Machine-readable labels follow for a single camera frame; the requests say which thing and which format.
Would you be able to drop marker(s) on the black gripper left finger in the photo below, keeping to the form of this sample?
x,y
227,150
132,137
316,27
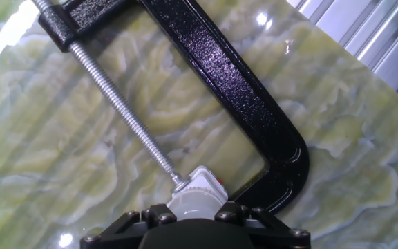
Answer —
x,y
126,224

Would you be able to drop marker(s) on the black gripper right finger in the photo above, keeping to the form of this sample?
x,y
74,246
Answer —
x,y
271,228

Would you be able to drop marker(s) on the green marble pattern mat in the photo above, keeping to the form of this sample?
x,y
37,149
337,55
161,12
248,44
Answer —
x,y
340,173

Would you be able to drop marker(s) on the black C-clamp with steel screw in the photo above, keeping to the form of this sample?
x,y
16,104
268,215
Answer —
x,y
237,86

